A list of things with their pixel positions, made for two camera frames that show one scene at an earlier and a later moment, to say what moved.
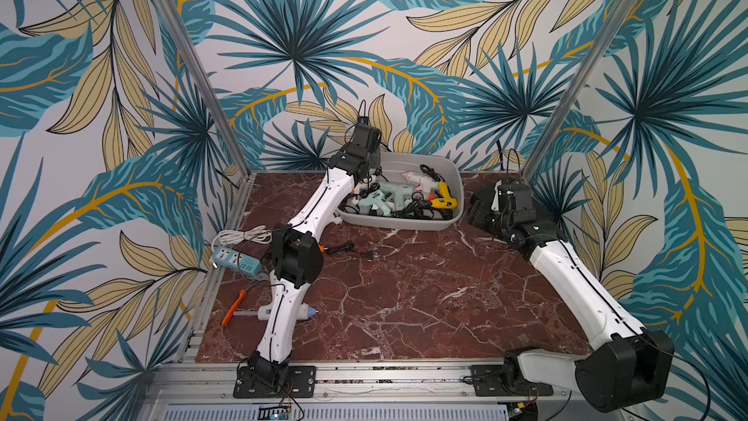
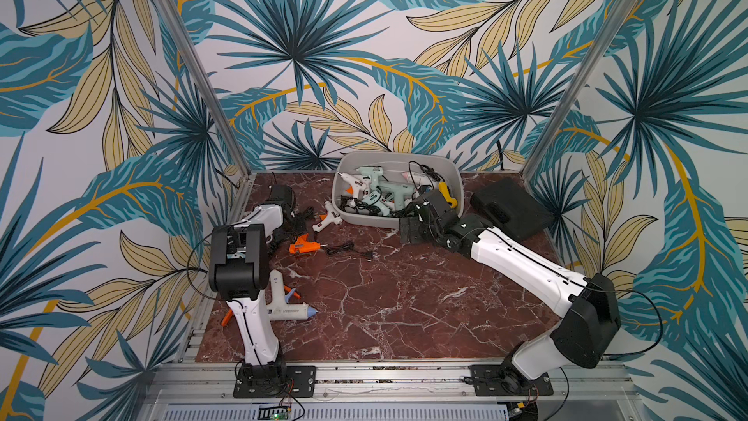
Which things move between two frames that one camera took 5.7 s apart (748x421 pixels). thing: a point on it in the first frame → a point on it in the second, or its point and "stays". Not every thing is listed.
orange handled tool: [233, 308] stays
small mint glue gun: [376, 198] stays
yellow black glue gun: [447, 202] stays
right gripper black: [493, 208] → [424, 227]
